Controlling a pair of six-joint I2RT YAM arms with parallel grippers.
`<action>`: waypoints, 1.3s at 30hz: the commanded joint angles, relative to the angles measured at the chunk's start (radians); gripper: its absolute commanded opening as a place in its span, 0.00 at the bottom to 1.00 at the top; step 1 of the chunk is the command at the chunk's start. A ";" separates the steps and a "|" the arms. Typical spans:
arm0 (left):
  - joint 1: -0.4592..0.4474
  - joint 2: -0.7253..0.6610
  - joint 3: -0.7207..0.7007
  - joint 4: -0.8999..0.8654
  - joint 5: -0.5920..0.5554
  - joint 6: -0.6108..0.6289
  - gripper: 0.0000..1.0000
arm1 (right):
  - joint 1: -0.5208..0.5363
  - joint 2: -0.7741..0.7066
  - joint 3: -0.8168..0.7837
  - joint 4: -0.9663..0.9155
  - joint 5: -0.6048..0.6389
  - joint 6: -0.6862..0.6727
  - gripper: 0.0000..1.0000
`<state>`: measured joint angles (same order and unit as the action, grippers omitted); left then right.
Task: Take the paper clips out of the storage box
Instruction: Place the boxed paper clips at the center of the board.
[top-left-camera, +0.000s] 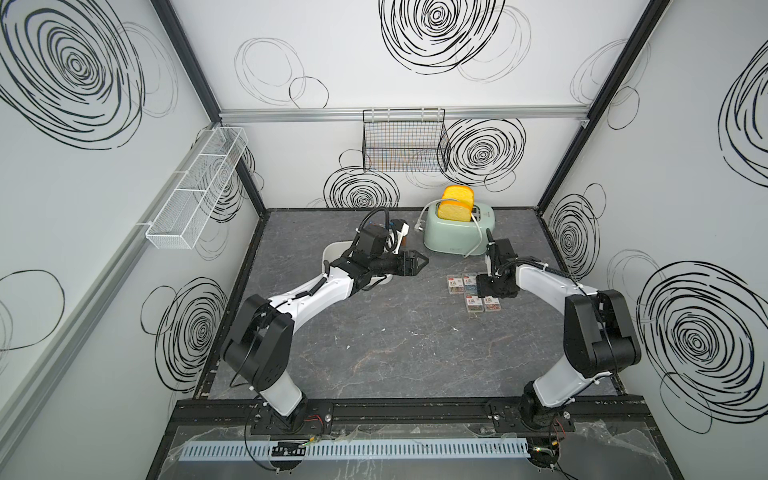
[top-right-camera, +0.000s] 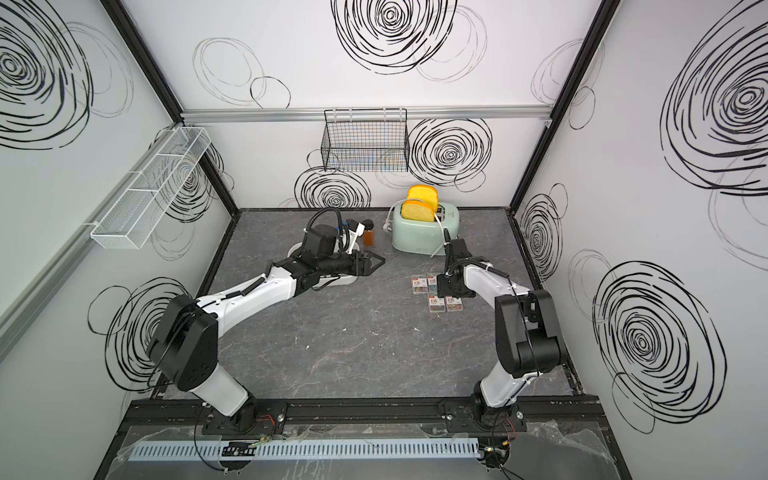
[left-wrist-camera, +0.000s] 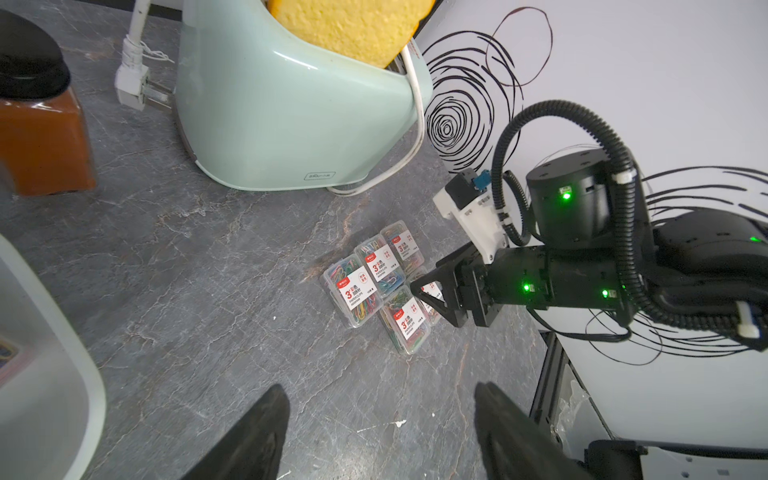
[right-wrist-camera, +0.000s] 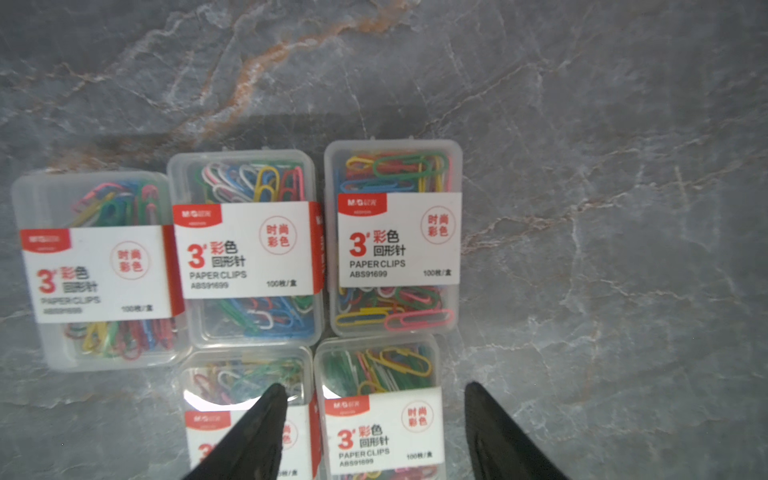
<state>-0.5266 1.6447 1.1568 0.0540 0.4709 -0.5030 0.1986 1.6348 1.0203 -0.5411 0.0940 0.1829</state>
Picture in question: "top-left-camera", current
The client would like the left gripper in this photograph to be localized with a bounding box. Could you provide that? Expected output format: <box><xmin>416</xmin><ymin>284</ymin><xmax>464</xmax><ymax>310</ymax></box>
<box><xmin>367</xmin><ymin>249</ymin><xmax>427</xmax><ymax>277</ymax></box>

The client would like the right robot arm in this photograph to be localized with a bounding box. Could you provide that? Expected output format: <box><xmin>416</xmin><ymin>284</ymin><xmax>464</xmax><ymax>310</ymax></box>
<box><xmin>476</xmin><ymin>237</ymin><xmax>642</xmax><ymax>427</ymax></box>

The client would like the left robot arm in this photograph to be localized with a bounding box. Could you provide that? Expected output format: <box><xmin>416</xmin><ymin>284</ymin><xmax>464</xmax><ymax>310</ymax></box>
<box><xmin>219</xmin><ymin>207</ymin><xmax>429</xmax><ymax>422</ymax></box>

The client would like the white storage box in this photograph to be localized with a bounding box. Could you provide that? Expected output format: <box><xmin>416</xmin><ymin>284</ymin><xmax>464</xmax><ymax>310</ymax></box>
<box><xmin>321</xmin><ymin>240</ymin><xmax>392</xmax><ymax>285</ymax></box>

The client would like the mint green toaster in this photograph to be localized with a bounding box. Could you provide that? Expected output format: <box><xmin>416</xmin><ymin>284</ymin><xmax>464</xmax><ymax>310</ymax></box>
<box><xmin>423</xmin><ymin>203</ymin><xmax>496</xmax><ymax>257</ymax></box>

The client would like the yellow toast slice front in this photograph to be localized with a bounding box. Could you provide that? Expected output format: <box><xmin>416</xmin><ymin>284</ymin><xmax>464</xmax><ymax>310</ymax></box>
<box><xmin>436</xmin><ymin>199</ymin><xmax>473</xmax><ymax>222</ymax></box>

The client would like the yellow toast slice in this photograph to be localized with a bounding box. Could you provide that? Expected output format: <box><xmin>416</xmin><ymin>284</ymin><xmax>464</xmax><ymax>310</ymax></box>
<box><xmin>442</xmin><ymin>185</ymin><xmax>474</xmax><ymax>207</ymax></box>
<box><xmin>436</xmin><ymin>199</ymin><xmax>473</xmax><ymax>222</ymax></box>

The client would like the yellow toast slice back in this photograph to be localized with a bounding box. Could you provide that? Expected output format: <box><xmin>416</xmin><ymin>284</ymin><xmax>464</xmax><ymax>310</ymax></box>
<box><xmin>442</xmin><ymin>185</ymin><xmax>474</xmax><ymax>207</ymax></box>

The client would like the white toaster cable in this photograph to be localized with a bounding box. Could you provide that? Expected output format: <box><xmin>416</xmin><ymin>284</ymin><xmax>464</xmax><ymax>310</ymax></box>
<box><xmin>413</xmin><ymin>200</ymin><xmax>487</xmax><ymax>258</ymax></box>

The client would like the black wire basket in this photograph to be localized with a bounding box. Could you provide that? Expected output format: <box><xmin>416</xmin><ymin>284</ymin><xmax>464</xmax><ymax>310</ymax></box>
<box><xmin>362</xmin><ymin>120</ymin><xmax>450</xmax><ymax>173</ymax></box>

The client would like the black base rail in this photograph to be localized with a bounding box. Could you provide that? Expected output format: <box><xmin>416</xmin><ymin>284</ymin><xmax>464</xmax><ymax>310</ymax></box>
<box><xmin>164</xmin><ymin>395</ymin><xmax>657</xmax><ymax>437</ymax></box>

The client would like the white slotted cable duct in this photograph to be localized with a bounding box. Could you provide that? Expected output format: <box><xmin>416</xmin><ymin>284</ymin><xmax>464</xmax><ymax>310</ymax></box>
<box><xmin>178</xmin><ymin>438</ymin><xmax>530</xmax><ymax>462</ymax></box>

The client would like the aluminium wall rail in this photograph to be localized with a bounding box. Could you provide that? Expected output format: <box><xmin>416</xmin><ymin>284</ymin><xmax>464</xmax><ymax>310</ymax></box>
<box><xmin>219</xmin><ymin>104</ymin><xmax>589</xmax><ymax>124</ymax></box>

